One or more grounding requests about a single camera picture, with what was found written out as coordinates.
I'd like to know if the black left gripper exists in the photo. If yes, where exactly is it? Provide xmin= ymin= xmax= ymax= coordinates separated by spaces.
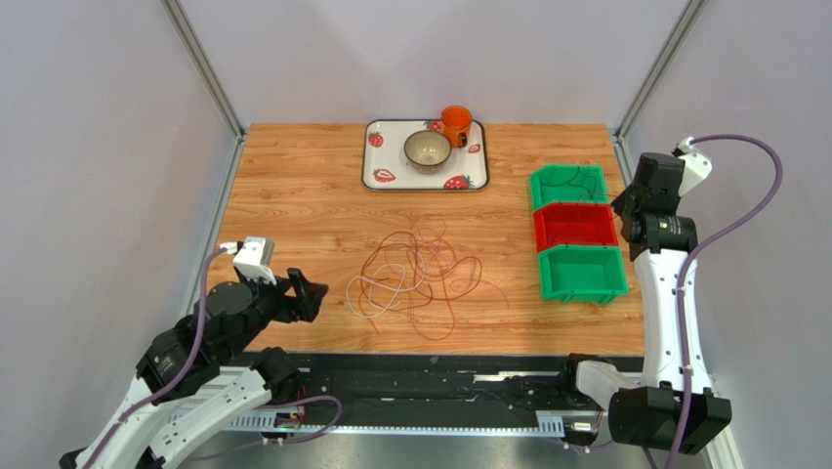
xmin=224 ymin=266 xmax=330 ymax=361

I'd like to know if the white cable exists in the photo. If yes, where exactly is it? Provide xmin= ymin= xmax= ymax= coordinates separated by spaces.
xmin=346 ymin=263 xmax=407 ymax=319

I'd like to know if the red cable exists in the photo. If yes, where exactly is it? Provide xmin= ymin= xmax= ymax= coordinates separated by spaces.
xmin=358 ymin=193 xmax=615 ymax=314

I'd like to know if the orange cable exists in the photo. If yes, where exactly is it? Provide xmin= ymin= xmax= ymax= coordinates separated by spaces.
xmin=363 ymin=260 xmax=512 ymax=341

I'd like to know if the pink cable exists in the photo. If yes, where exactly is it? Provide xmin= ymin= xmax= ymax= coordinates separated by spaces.
xmin=409 ymin=216 xmax=485 ymax=294

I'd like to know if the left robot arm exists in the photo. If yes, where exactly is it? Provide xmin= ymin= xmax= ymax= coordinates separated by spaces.
xmin=59 ymin=268 xmax=329 ymax=468

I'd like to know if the red bin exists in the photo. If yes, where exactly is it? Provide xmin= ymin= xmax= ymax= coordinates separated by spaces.
xmin=532 ymin=202 xmax=618 ymax=253

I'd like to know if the far green bin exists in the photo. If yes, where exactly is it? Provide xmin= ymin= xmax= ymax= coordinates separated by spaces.
xmin=528 ymin=164 xmax=609 ymax=211

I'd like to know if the green bin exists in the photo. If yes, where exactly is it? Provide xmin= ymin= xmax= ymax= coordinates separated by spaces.
xmin=528 ymin=164 xmax=609 ymax=211
xmin=538 ymin=245 xmax=629 ymax=305

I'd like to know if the near green bin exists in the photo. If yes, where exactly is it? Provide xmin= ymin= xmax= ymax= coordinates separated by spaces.
xmin=538 ymin=245 xmax=629 ymax=305

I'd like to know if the strawberry pattern tray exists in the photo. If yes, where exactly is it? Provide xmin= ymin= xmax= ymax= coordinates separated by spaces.
xmin=362 ymin=119 xmax=490 ymax=192

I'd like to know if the grey ceramic bowl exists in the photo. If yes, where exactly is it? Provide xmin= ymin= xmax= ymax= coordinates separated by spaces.
xmin=403 ymin=130 xmax=452 ymax=173

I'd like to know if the orange mug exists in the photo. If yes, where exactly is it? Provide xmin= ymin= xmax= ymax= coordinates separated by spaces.
xmin=439 ymin=106 xmax=473 ymax=149

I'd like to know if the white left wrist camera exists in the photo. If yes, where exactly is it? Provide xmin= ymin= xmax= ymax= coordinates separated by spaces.
xmin=219 ymin=235 xmax=276 ymax=285

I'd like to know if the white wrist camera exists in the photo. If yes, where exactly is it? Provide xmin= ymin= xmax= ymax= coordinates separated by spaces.
xmin=219 ymin=235 xmax=276 ymax=285
xmin=672 ymin=136 xmax=713 ymax=196

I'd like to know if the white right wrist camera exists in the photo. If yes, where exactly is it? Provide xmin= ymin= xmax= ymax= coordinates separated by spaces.
xmin=672 ymin=136 xmax=713 ymax=196

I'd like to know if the purple right arm hose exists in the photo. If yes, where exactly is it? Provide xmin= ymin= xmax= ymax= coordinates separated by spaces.
xmin=562 ymin=134 xmax=784 ymax=469

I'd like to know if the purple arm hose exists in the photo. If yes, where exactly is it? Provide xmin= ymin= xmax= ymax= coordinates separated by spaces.
xmin=562 ymin=134 xmax=784 ymax=469
xmin=81 ymin=245 xmax=343 ymax=466

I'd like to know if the purple left arm hose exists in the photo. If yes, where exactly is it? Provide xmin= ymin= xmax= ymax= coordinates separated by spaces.
xmin=81 ymin=245 xmax=343 ymax=466

